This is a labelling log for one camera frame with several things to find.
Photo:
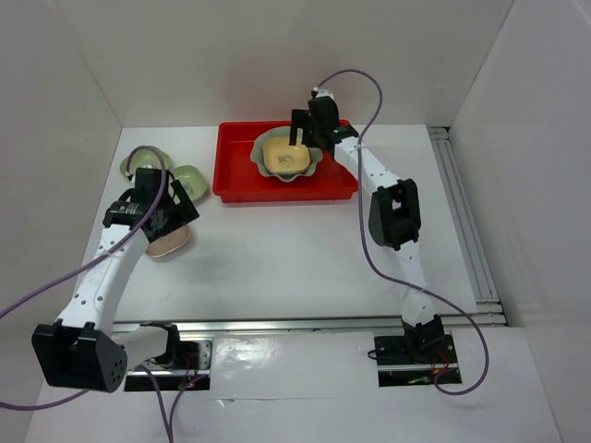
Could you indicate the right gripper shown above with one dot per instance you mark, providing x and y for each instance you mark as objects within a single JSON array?
[{"x": 299, "y": 119}]

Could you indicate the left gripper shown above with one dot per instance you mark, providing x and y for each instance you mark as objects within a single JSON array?
[{"x": 182, "y": 211}]

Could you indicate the brown square plate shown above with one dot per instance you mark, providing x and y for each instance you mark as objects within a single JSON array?
[{"x": 169, "y": 243}]

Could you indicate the green square plate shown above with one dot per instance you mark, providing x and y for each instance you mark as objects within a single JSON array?
[
  {"x": 145, "y": 157},
  {"x": 191, "y": 179}
]

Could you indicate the yellow square plate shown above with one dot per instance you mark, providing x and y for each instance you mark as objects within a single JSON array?
[{"x": 279, "y": 157}]

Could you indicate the large green scalloped bowl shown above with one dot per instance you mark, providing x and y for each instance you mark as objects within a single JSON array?
[{"x": 316, "y": 155}]

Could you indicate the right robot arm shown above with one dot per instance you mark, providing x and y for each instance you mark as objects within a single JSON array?
[{"x": 393, "y": 221}]

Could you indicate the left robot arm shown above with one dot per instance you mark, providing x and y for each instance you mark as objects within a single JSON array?
[{"x": 77, "y": 351}]

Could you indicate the red plastic bin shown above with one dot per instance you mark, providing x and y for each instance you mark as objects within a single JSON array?
[{"x": 236, "y": 178}]

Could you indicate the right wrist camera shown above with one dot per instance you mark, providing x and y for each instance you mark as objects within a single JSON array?
[{"x": 319, "y": 92}]

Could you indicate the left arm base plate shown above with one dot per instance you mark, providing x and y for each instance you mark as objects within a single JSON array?
[{"x": 192, "y": 364}]

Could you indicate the front aluminium rail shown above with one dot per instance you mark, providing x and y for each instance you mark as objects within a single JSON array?
[{"x": 277, "y": 325}]

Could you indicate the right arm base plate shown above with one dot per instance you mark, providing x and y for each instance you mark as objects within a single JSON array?
[{"x": 398, "y": 367}]

